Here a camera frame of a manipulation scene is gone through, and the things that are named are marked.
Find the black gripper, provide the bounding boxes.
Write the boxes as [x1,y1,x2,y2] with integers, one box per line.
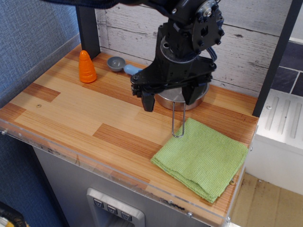
[131,56,216,112]

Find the steel pot with wire handle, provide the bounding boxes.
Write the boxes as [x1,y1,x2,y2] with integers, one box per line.
[155,83,210,138]

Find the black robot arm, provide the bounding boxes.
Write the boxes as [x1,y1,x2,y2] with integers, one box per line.
[123,0,224,112]

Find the green folded cloth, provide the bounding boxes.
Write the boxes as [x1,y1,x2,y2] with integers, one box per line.
[151,118,248,203]

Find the grey and blue toy scoop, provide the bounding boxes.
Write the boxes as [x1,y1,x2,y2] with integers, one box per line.
[107,56,142,75]

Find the orange plastic toy carrot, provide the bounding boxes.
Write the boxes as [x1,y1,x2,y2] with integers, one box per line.
[79,50,97,83]

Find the clear acrylic front edge guard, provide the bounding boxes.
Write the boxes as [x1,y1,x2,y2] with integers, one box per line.
[0,118,232,225]

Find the white ribbed appliance top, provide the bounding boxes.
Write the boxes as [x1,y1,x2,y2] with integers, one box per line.
[257,89,303,149]

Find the silver dispenser button panel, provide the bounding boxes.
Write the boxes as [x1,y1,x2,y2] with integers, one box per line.
[86,188,145,227]

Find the silver toy cabinet front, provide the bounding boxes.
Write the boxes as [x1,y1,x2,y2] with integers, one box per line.
[32,145,224,227]

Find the yellow and black object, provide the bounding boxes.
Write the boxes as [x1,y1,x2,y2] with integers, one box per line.
[0,202,29,227]

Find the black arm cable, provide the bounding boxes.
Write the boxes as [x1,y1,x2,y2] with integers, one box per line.
[205,46,218,62]

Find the dark left shelf post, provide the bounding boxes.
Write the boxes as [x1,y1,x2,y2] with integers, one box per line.
[76,6,101,59]

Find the dark shelf post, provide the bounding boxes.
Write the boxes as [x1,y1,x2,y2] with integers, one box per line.
[252,0,303,117]
[76,6,101,59]

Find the dark right shelf post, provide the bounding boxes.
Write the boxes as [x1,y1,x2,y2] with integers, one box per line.
[252,0,303,117]

